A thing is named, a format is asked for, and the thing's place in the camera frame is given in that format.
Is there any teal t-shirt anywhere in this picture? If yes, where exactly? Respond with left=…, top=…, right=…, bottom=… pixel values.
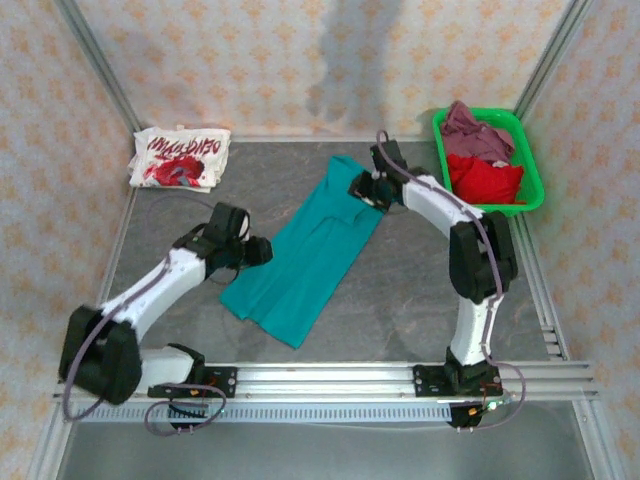
left=219, top=154, right=389, bottom=350

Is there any mauve t-shirt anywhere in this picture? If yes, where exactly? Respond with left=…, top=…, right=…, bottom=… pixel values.
left=439, top=99, right=516, bottom=164

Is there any white t-shirt with red print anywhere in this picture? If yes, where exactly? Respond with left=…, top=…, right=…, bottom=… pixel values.
left=127, top=125, right=233, bottom=194

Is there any green plastic basket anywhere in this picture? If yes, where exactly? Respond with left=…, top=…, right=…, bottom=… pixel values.
left=432, top=107, right=546, bottom=219

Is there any small circuit board with LED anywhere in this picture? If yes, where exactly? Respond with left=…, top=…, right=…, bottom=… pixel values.
left=469, top=397, right=516, bottom=416

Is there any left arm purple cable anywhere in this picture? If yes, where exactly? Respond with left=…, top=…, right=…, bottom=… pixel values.
left=62, top=194, right=227, bottom=437

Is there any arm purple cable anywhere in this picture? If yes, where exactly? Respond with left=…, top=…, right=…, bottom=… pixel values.
left=62, top=194, right=227, bottom=437
left=374, top=129, right=527, bottom=434

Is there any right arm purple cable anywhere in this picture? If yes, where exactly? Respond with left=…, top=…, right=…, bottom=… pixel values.
left=374, top=129, right=527, bottom=434

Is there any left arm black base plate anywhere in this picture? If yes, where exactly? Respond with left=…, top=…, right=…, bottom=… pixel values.
left=147, top=367, right=238, bottom=400

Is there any aluminium mounting rail beam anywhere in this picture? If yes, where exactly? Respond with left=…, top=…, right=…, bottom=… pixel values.
left=52, top=362, right=601, bottom=403

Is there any slotted grey cable duct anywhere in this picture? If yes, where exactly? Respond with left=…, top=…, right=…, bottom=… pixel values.
left=74, top=403, right=454, bottom=424

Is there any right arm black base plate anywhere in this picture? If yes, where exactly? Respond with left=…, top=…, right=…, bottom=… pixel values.
left=413, top=364, right=504, bottom=399

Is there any aluminium frame post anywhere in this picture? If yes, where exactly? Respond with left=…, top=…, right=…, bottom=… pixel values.
left=513, top=0, right=595, bottom=119
left=53, top=0, right=145, bottom=134

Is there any aluminium frame leg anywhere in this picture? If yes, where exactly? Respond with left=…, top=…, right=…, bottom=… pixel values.
left=27, top=402, right=76, bottom=480
left=572, top=399, right=615, bottom=480

